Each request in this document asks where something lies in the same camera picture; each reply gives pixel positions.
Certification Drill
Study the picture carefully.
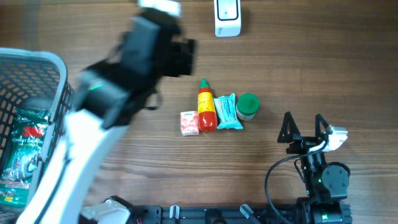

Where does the grey plastic shopping basket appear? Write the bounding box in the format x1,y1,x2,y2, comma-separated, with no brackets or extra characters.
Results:
0,47,75,224

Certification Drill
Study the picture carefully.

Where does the green 3M gloves packet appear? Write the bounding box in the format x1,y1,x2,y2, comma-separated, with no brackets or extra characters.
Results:
1,108,50,207

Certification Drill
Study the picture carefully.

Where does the small red white carton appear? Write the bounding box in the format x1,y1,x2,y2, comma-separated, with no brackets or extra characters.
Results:
180,111,200,136

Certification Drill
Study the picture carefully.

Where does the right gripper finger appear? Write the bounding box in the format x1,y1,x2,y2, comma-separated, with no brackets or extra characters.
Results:
277,111,302,143
315,113,331,139

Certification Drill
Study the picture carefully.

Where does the white barcode scanner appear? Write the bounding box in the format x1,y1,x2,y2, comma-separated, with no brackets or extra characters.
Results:
213,0,242,38

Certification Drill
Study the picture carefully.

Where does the red chili sauce bottle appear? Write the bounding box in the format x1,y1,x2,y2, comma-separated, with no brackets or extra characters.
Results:
197,78,218,133

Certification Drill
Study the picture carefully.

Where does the green lid jar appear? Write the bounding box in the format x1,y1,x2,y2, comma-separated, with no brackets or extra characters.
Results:
236,93,260,121

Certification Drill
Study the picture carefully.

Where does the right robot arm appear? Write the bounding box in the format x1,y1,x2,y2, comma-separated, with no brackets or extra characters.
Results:
277,111,353,224

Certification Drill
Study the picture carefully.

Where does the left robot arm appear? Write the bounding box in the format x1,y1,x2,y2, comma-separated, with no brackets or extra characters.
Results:
17,7,195,223

